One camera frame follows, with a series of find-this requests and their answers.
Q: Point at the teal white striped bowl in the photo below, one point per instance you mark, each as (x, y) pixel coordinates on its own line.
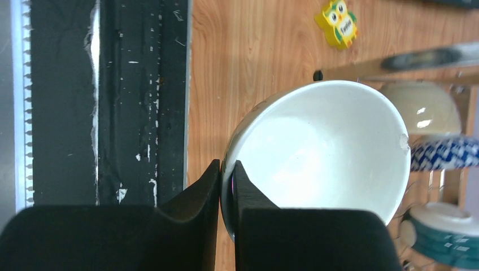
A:
(442, 232)

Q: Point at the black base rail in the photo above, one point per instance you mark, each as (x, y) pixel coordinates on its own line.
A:
(100, 96)

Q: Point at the yellow green toy block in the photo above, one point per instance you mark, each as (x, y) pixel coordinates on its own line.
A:
(338, 24)

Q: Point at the cream bowl green leaf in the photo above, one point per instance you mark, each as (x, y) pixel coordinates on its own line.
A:
(327, 145)

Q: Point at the steel two-tier dish rack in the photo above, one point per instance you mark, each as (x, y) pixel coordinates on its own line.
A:
(455, 68)

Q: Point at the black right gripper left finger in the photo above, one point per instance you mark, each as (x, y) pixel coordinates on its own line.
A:
(178, 235)

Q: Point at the plain cream bowl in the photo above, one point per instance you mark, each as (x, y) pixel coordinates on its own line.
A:
(426, 108)

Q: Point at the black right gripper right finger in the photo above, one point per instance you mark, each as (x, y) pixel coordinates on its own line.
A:
(271, 238)

